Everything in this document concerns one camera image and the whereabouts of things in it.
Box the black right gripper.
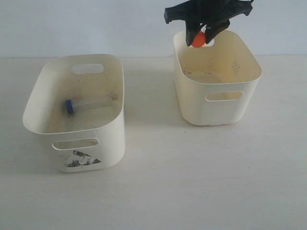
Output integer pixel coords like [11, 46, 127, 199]
[164, 0, 253, 46]

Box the orange-capped clear tube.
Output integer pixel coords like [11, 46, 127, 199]
[191, 27, 208, 48]

